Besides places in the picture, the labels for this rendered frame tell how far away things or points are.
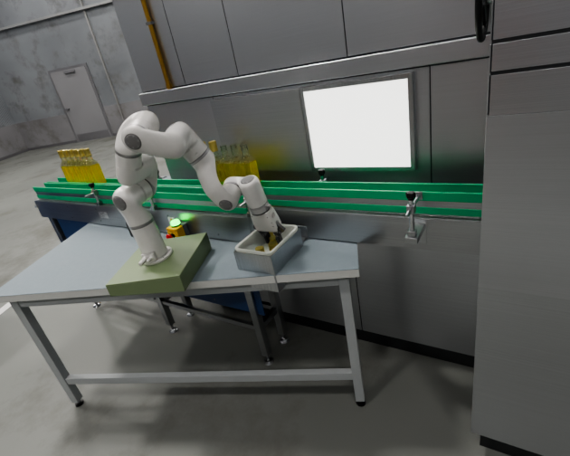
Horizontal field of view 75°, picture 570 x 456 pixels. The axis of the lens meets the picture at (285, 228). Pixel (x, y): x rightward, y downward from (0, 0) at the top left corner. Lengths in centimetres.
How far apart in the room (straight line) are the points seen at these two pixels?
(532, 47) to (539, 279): 57
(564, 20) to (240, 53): 114
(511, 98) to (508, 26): 15
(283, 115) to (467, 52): 70
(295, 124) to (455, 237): 76
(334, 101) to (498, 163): 68
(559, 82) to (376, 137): 65
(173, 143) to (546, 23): 96
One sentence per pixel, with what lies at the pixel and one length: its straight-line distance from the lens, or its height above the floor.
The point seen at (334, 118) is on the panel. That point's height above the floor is 119.
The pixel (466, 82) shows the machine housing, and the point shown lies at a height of 126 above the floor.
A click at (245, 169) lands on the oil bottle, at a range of 161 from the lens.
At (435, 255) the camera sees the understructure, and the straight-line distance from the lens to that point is 164.
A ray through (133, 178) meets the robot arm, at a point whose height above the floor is 116.
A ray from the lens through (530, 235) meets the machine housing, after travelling 113.
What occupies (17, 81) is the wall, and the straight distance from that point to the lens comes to 1481.
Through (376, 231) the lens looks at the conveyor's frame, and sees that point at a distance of 140.
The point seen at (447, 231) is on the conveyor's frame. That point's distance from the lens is 133.
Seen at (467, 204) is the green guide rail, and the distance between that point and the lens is 131.
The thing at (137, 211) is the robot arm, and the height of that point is 104.
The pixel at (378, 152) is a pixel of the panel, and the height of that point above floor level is 105.
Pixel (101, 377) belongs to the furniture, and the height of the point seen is 20.
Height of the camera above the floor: 147
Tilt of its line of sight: 25 degrees down
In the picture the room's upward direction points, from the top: 12 degrees counter-clockwise
